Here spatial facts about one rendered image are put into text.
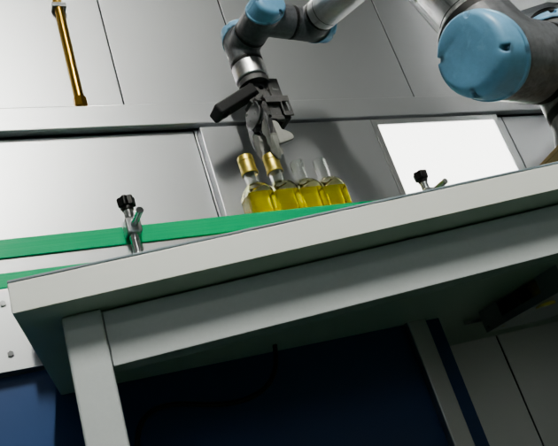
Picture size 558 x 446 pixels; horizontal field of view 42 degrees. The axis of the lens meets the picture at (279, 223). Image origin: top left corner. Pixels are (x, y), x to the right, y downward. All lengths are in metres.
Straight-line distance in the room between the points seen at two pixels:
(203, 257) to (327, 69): 1.29
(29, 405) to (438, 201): 0.62
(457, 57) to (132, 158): 0.83
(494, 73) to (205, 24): 1.07
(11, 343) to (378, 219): 0.55
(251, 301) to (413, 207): 0.21
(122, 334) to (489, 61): 0.57
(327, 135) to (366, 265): 1.00
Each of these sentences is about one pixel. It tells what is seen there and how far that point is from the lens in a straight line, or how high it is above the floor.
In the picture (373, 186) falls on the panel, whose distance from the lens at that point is 1.76.
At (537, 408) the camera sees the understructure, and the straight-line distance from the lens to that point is 1.80.
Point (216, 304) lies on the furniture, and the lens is 0.77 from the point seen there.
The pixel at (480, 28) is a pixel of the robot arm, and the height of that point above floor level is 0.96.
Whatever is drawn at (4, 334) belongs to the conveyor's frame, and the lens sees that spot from 1.08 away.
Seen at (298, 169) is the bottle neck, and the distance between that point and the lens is 1.52.
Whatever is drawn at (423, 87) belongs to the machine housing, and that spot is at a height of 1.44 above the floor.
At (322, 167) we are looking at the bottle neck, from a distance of 1.55.
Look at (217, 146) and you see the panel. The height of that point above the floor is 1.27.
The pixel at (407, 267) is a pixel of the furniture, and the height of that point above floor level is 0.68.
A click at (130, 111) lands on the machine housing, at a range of 1.65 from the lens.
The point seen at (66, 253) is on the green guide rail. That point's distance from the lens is 1.15.
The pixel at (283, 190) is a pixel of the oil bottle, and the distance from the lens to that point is 1.45.
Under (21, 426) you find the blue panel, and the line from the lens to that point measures 1.06.
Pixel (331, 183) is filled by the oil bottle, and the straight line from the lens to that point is 1.51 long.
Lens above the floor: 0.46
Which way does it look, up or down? 22 degrees up
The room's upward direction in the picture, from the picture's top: 18 degrees counter-clockwise
